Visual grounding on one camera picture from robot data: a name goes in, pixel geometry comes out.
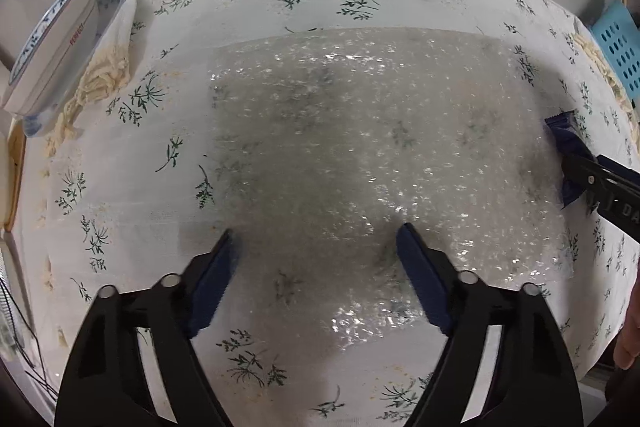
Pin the blue silver snack wrapper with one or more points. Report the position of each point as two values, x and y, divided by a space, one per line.
567 139

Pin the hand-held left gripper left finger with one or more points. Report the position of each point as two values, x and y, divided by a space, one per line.
215 277

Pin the light blue plastic basket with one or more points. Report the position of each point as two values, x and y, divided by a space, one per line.
622 47

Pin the clear bubble wrap sheet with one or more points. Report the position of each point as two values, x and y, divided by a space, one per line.
350 132

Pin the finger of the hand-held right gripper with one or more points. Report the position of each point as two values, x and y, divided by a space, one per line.
622 171
585 174

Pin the white flat box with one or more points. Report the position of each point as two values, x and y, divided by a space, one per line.
55 57

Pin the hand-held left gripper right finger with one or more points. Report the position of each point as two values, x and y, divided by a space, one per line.
425 277

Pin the white floral tablecloth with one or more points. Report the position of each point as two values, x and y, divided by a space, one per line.
200 17

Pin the wooden board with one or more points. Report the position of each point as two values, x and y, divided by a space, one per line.
15 177

